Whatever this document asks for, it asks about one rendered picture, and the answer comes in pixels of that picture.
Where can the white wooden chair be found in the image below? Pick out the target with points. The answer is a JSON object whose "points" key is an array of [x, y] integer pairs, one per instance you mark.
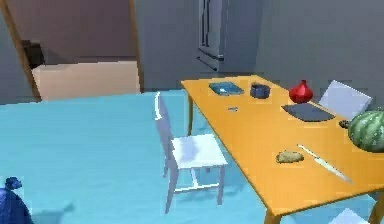
{"points": [[196, 151]]}

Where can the small grey flat object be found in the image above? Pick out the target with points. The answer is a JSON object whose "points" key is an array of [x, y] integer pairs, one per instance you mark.
{"points": [[233, 108]]}

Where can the blue book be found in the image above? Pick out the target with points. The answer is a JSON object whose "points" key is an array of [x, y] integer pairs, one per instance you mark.
{"points": [[226, 88]]}

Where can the orange wooden table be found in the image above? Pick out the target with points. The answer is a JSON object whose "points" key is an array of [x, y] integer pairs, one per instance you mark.
{"points": [[253, 133]]}

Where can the dark blue pot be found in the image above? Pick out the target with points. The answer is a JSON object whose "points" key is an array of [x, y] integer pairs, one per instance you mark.
{"points": [[260, 91]]}

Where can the grey fridge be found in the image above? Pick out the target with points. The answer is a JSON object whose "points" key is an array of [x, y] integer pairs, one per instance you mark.
{"points": [[213, 31]]}

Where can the brown potato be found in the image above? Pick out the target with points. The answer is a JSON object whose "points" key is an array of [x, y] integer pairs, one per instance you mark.
{"points": [[289, 156]]}

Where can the red round vase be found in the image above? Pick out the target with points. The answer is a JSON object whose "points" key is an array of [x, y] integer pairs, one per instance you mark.
{"points": [[300, 92]]}

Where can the long pale knife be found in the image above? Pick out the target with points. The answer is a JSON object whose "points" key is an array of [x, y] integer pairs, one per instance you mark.
{"points": [[325, 163]]}

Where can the small dark round object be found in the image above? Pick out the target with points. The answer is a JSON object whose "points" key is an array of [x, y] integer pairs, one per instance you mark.
{"points": [[344, 124]]}

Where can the dark brown furniture piece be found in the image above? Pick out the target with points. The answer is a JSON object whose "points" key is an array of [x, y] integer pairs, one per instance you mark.
{"points": [[33, 53]]}

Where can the green striped watermelon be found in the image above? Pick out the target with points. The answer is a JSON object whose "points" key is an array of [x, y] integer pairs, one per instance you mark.
{"points": [[368, 130]]}

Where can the brown wooden door frame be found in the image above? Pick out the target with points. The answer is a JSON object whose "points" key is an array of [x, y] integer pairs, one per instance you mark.
{"points": [[20, 50]]}

